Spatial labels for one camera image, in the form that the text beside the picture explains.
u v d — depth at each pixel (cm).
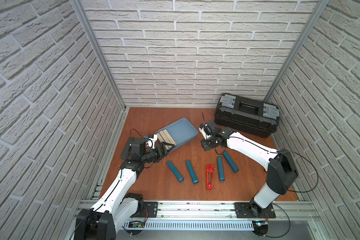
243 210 73
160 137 98
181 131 105
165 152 68
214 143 61
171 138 97
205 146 76
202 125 67
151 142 68
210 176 85
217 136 63
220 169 85
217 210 76
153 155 70
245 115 93
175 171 86
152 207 74
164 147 70
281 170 45
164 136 98
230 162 88
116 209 46
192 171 85
